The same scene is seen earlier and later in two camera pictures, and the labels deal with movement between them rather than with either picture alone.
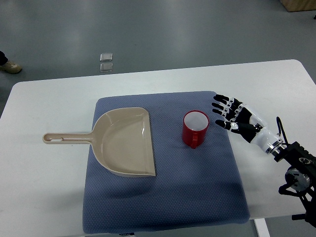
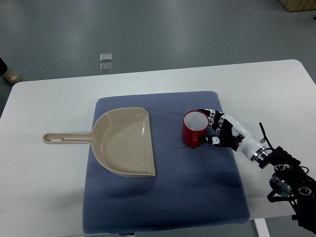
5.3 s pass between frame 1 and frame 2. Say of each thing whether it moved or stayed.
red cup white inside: stayed
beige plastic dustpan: stayed
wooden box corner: stayed
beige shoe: moved
